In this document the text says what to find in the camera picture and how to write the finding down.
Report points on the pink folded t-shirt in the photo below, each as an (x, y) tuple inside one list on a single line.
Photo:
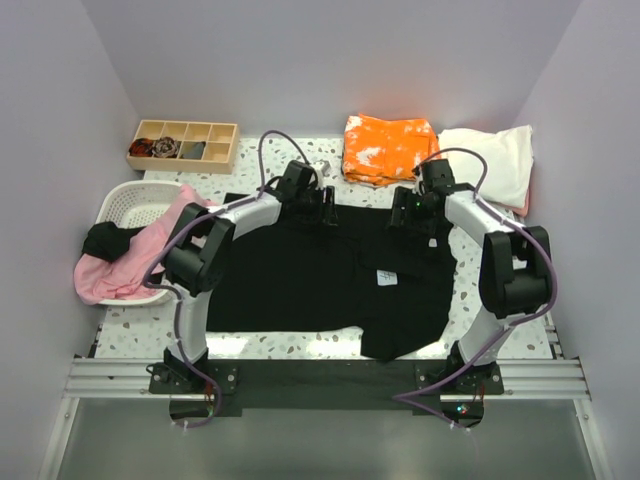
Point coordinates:
[(521, 211)]

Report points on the black t-shirt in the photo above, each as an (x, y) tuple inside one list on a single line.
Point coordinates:
[(396, 285)]

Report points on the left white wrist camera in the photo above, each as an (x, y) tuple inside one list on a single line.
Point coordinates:
[(321, 167)]

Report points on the grey rolled fabric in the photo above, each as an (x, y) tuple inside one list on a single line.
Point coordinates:
[(193, 150)]

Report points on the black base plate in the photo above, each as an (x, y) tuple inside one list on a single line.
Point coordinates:
[(310, 384)]

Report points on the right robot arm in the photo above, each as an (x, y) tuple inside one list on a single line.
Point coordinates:
[(516, 282)]

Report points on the black garment in basket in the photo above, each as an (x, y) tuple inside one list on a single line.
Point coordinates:
[(108, 242)]

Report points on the brown patterned rolled fabric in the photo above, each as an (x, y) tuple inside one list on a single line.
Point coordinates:
[(165, 147)]

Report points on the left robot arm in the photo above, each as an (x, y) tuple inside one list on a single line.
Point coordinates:
[(199, 247)]

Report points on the red black rolled fabric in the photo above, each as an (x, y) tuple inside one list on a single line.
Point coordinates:
[(141, 147)]

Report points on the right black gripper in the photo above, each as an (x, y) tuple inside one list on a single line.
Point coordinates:
[(403, 198)]

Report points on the pink t-shirt in basket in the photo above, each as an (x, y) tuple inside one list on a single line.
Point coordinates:
[(98, 282)]

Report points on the aluminium rail frame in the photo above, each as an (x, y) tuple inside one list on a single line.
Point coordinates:
[(532, 362)]

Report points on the orange white folded t-shirt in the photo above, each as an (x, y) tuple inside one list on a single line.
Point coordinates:
[(380, 152)]

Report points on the white laundry basket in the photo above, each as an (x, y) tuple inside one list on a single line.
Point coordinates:
[(138, 203)]

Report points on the wooden compartment box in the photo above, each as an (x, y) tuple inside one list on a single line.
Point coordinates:
[(219, 155)]

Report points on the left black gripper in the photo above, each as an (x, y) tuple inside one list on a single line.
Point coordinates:
[(324, 213)]

